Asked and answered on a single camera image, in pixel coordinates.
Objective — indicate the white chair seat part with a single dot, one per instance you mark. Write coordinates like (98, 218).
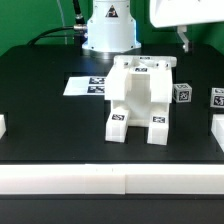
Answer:
(138, 99)

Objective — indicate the white part right edge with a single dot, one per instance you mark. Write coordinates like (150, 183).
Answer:
(217, 129)

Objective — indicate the white part edge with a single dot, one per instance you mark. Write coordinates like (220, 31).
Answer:
(217, 129)
(2, 125)

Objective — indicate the white front barrier rail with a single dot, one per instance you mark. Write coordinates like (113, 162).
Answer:
(112, 179)

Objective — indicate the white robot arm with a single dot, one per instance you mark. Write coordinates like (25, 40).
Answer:
(111, 29)

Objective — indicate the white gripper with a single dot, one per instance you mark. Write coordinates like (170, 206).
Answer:
(166, 13)

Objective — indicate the white chair back frame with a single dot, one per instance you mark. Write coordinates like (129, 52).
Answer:
(158, 67)

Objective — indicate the white part left edge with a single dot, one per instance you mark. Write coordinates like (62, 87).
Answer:
(2, 125)

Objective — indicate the white marker base plate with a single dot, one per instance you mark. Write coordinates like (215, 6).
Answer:
(85, 85)

